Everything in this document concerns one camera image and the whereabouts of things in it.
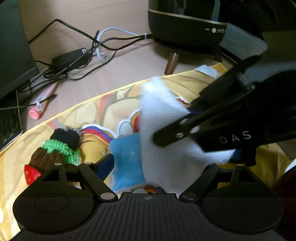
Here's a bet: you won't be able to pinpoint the black computer monitor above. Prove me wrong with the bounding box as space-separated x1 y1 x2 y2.
0 0 39 97

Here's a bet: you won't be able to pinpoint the white paper towel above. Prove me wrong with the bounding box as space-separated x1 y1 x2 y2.
139 77 234 196

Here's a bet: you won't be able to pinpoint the black keyboard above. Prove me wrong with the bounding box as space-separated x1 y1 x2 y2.
0 90 23 151

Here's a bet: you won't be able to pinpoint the red strawberry shaped container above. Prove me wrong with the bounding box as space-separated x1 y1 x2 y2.
24 165 42 186

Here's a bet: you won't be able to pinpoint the white cable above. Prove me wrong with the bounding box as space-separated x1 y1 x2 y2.
94 26 149 63

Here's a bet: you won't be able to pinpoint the black power cables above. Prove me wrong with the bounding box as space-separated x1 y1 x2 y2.
0 18 153 110

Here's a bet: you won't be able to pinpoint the black power adapter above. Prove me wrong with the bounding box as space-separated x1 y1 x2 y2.
52 48 89 69

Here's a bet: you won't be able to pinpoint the black round appliance on legs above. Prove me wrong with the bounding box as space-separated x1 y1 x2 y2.
147 0 227 75

